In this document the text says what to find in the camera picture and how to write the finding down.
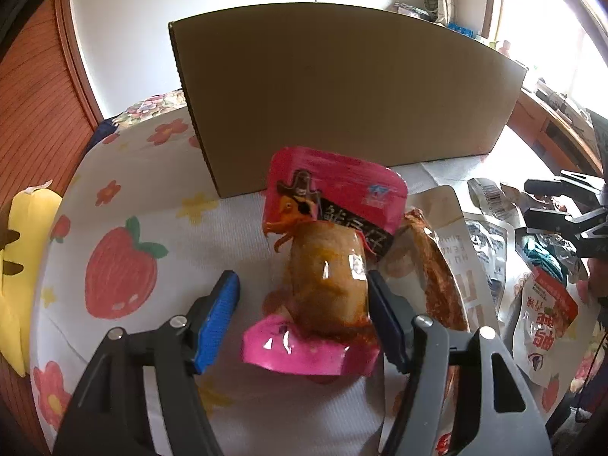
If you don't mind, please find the white packet with barcode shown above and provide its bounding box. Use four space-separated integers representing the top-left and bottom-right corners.
467 177 524 223

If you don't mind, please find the teal snack packet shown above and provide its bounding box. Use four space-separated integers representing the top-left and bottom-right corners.
519 234 571 280

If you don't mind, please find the pink snack packet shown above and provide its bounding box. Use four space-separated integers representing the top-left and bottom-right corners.
241 146 410 377

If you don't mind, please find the window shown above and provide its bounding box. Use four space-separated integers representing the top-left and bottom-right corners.
489 0 608 122

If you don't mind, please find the wooden cabinet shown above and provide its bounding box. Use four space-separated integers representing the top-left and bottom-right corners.
506 88 605 177

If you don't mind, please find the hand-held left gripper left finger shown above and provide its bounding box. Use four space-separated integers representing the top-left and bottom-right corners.
52 270 241 456

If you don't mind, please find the white red snack packet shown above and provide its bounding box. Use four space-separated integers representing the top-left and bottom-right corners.
512 266 580 386

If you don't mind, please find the white packet with dark print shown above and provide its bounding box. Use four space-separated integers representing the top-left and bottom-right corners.
463 218 516 307

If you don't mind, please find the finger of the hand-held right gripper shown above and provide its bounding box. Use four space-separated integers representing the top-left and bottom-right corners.
521 206 608 256
524 170 608 206

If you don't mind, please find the yellow plush toy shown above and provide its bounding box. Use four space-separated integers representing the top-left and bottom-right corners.
0 180 63 378

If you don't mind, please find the strawberry printed blanket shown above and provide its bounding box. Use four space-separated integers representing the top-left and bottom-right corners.
28 104 608 456

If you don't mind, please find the large white lettered packet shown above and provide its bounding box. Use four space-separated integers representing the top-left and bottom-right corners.
406 185 505 343

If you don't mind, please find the floral quilt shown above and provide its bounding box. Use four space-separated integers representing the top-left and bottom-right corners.
111 89 187 130

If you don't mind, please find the wooden headboard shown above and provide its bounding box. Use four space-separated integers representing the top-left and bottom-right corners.
0 0 104 452

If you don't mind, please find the brown cardboard box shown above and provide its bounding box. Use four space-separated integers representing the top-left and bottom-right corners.
168 4 529 199

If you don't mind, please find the orange-brown snack packet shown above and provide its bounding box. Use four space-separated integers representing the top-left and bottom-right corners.
380 206 472 456

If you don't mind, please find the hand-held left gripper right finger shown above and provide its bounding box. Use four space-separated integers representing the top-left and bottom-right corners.
367 270 554 456

